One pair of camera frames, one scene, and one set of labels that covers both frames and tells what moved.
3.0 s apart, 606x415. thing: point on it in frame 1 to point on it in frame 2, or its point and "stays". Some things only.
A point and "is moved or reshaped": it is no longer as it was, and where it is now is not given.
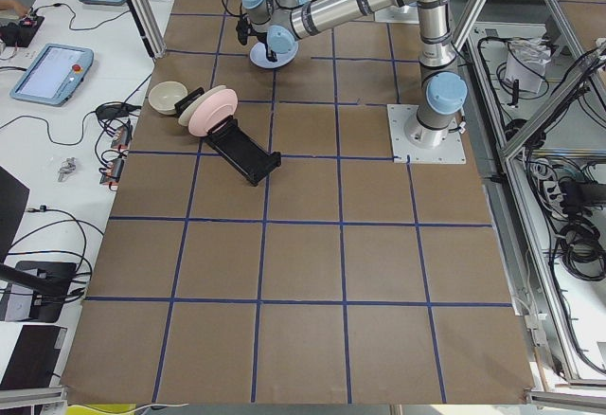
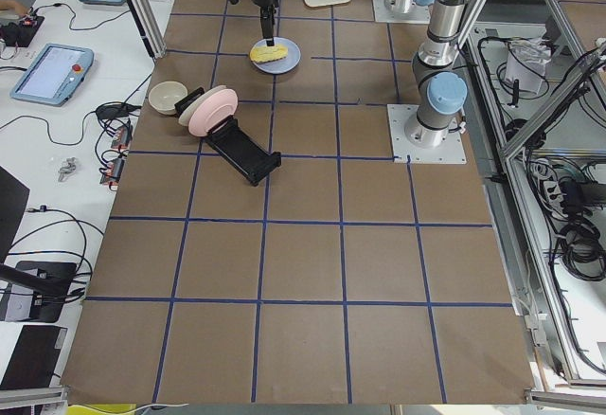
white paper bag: x=526 y=61 stays
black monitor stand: x=49 y=282 stays
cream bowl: x=163 y=97 stays
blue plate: x=284 y=45 is moved or reshaped
